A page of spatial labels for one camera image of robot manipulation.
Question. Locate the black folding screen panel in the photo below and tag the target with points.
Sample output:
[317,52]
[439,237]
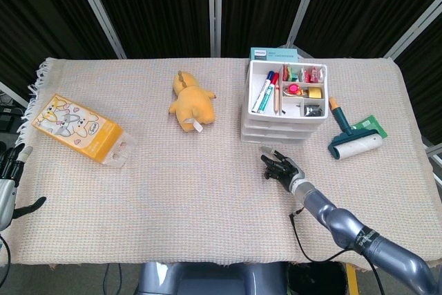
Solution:
[38,15]
[262,5]
[155,8]
[362,8]
[426,77]

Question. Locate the yellow corgi print tissue pack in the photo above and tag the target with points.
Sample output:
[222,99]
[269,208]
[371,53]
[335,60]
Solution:
[76,125]

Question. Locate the black binder clips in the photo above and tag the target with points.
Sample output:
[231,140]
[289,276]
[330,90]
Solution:
[313,110]

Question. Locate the red capped green marker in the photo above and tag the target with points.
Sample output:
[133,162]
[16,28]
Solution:
[267,99]

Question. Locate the yellow plush toy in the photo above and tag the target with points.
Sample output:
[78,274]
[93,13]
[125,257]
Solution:
[193,105]

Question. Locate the white desk drawer organizer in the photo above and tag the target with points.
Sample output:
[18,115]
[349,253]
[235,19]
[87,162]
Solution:
[256,79]

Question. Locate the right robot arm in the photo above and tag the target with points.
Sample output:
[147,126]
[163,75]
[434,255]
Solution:
[345,227]

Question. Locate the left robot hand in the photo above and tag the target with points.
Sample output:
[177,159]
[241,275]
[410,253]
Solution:
[7,198]

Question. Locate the beige woven tablecloth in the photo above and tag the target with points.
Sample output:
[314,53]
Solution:
[172,198]

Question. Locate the black floor equipment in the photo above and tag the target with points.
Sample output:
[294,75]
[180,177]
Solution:
[8,117]

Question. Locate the wooden pencil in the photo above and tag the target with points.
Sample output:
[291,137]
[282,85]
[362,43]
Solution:
[277,99]

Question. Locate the clear plastic drawer with erasers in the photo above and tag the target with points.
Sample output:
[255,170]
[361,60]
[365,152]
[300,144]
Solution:
[273,138]

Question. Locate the green and red clip packet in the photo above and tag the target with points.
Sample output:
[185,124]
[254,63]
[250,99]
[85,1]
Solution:
[290,72]

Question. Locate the yellow metal bar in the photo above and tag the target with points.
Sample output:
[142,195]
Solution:
[352,279]

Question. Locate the blue capped whiteboard marker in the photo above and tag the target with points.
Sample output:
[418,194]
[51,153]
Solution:
[259,96]

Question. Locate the teal lint roller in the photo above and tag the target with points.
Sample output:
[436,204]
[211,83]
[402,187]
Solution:
[342,119]

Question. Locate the red candy packets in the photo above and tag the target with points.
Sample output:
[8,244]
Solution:
[313,74]

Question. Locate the pink round object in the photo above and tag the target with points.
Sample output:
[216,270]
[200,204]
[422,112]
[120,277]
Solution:
[293,88]

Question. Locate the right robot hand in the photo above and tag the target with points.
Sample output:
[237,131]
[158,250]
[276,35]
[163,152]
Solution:
[285,172]

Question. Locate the teal Philips box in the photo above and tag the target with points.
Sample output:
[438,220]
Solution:
[276,55]

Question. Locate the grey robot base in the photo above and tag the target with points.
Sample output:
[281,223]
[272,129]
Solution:
[214,279]

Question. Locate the small yellow block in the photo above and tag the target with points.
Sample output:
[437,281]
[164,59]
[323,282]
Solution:
[315,93]

